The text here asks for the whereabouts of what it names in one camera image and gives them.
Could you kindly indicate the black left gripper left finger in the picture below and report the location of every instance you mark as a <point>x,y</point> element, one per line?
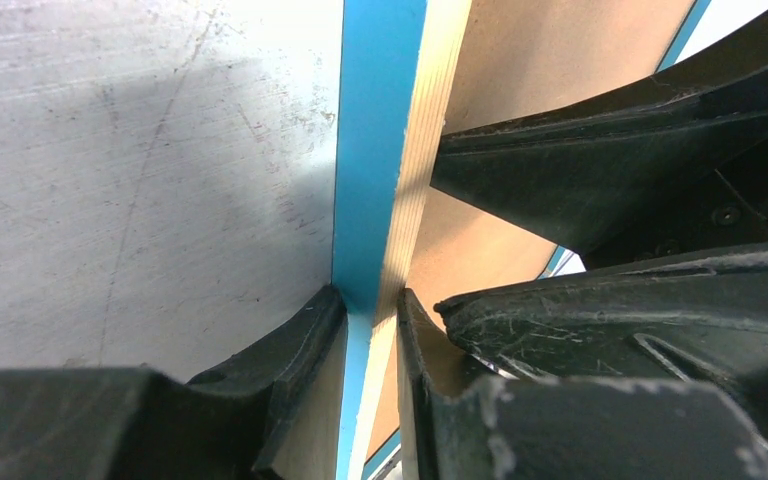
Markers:
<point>271,411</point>

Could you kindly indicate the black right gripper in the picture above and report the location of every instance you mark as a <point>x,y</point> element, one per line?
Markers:
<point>579,175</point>

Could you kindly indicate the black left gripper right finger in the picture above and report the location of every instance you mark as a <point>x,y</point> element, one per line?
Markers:
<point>461,420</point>

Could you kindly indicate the brown cardboard backing board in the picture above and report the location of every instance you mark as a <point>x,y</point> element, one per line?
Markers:
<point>490,232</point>

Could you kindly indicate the blue wooden picture frame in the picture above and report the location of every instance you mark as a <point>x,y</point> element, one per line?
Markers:
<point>410,71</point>

